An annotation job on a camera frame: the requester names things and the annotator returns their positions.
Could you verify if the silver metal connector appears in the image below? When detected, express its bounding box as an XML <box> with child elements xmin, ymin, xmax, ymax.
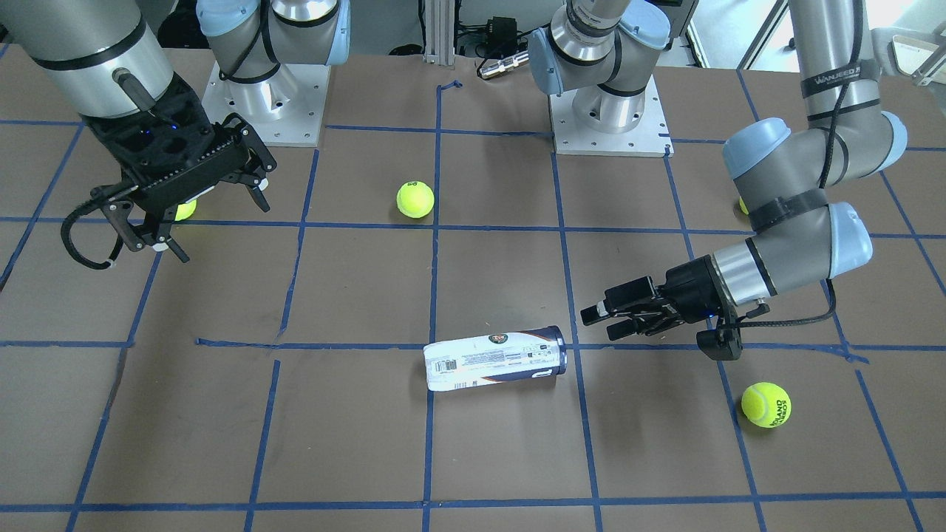
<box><xmin>477</xmin><ymin>51</ymin><xmax>529</xmax><ymax>81</ymax></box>

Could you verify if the tennis ball front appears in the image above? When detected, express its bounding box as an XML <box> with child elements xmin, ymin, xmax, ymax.
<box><xmin>740</xmin><ymin>383</ymin><xmax>793</xmax><ymax>429</ymax></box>

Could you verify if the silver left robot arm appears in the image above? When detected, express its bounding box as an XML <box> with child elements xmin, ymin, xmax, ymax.
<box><xmin>527</xmin><ymin>1</ymin><xmax>908</xmax><ymax>346</ymax></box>

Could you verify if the Wilson tennis ball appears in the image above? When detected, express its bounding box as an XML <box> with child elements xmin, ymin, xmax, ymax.
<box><xmin>174</xmin><ymin>199</ymin><xmax>198</xmax><ymax>222</ymax></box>

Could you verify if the aluminium frame post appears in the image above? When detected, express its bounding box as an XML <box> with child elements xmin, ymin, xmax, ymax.
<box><xmin>421</xmin><ymin>0</ymin><xmax>457</xmax><ymax>69</ymax></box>

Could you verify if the tennis ball centre back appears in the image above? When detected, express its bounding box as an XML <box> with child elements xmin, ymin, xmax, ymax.
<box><xmin>395</xmin><ymin>181</ymin><xmax>435</xmax><ymax>219</ymax></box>

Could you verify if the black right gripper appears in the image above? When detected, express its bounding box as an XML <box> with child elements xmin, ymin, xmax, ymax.
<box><xmin>85</xmin><ymin>74</ymin><xmax>277</xmax><ymax>263</ymax></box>

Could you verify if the white blue tennis ball can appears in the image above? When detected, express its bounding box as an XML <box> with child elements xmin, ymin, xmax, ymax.
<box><xmin>423</xmin><ymin>326</ymin><xmax>568</xmax><ymax>392</ymax></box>

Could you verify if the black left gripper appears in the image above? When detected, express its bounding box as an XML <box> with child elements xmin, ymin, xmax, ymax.
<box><xmin>580</xmin><ymin>257</ymin><xmax>729</xmax><ymax>341</ymax></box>

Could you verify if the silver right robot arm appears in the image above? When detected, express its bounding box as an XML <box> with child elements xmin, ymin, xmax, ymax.
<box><xmin>2</xmin><ymin>1</ymin><xmax>351</xmax><ymax>270</ymax></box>

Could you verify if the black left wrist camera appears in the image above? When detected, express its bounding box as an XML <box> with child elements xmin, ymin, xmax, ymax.
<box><xmin>696</xmin><ymin>327</ymin><xmax>743</xmax><ymax>361</ymax></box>

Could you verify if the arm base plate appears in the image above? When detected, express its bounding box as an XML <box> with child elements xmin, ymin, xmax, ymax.
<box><xmin>202</xmin><ymin>64</ymin><xmax>332</xmax><ymax>148</ymax></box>
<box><xmin>548</xmin><ymin>77</ymin><xmax>675</xmax><ymax>158</ymax></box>

